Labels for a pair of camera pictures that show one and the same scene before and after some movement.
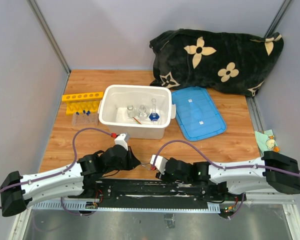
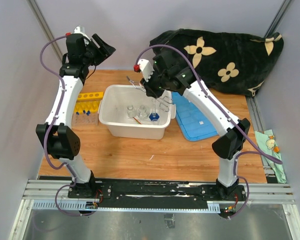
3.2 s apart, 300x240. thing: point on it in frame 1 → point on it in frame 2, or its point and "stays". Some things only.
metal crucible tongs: x=148 y=165 → x=164 y=107
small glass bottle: x=130 y=111 stays
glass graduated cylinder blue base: x=154 y=116 stays
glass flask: x=143 y=112 stays
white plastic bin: x=142 y=111 stays
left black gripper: x=132 y=161 → x=104 y=50
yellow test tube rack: x=87 y=103 stays
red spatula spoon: x=137 y=120 stays
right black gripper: x=164 y=176 → x=149 y=90
